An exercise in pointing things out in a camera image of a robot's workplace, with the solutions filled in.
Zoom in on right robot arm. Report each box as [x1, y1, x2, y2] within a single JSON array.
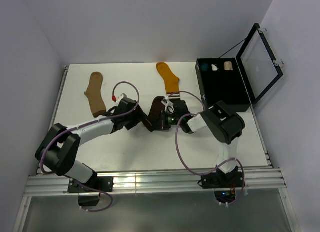
[[155, 99, 246, 187]]

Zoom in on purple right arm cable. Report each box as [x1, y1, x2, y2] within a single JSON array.
[[166, 90, 247, 207]]

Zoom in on tan ribbed sock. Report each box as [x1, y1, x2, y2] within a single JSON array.
[[84, 71, 107, 118]]

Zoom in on glass box lid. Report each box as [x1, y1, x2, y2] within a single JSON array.
[[235, 23, 284, 104]]

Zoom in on aluminium front frame rails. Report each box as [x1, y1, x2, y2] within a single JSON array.
[[23, 167, 287, 197]]

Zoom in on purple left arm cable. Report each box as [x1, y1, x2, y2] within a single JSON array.
[[39, 81, 141, 176]]

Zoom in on aluminium table edge rail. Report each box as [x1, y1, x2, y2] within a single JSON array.
[[36, 65, 70, 175]]

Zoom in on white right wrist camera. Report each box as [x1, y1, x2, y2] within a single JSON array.
[[161, 96, 175, 114]]

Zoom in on white rolled sock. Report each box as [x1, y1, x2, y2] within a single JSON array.
[[211, 64, 218, 71]]

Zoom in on dark brown striped-cuff sock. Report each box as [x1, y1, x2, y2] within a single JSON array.
[[142, 96, 165, 132]]

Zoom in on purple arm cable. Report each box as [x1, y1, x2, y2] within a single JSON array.
[[39, 81, 141, 176], [166, 90, 247, 207]]

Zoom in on beige rolled sock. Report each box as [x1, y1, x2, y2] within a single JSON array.
[[224, 61, 234, 71]]

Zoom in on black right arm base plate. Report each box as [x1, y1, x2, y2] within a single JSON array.
[[198, 171, 244, 189]]

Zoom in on black storage box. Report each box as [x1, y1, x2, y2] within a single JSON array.
[[195, 58, 251, 112]]

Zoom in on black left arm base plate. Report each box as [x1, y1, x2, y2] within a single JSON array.
[[67, 176, 114, 193]]

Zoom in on mustard yellow striped-cuff sock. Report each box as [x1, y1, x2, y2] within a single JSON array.
[[156, 62, 181, 101]]

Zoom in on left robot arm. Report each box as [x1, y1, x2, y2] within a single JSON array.
[[35, 97, 147, 191]]

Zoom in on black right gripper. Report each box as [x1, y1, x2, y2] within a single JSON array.
[[150, 110, 183, 130]]

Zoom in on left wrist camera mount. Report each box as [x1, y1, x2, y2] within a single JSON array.
[[111, 93, 127, 102]]

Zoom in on teal rolled sock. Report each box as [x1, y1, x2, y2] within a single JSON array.
[[200, 63, 209, 71]]

